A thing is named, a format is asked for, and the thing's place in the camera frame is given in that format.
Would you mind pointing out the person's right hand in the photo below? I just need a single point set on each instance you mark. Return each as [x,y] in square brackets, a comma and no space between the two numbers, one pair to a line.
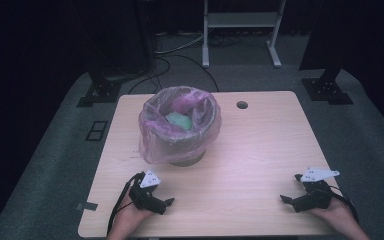
[333,213]

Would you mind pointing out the white metal stand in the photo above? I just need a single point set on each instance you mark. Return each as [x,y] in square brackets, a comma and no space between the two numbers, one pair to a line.
[240,20]

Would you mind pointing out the black floor socket plate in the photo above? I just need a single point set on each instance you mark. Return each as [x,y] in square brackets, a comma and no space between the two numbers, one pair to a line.
[96,130]

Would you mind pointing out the black stand base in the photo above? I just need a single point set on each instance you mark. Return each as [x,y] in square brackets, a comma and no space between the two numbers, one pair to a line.
[326,88]
[100,91]

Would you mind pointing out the green crumpled paper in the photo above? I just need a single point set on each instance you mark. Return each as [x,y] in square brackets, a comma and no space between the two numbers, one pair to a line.
[180,120]

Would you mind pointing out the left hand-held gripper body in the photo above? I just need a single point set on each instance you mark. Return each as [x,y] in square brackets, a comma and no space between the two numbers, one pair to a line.
[146,198]

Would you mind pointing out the person's left hand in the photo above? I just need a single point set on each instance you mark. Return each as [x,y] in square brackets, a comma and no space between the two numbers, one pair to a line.
[130,213]

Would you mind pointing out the bin with purple plastic bag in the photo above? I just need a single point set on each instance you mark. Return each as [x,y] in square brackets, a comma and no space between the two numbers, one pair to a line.
[180,140]

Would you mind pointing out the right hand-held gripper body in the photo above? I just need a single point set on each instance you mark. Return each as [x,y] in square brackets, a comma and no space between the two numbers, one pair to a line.
[315,196]

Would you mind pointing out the grey trash bin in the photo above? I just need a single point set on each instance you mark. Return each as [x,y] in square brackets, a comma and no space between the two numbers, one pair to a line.
[188,160]

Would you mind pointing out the grey floor tape strip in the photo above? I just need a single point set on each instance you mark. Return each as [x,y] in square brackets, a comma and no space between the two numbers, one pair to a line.
[87,206]

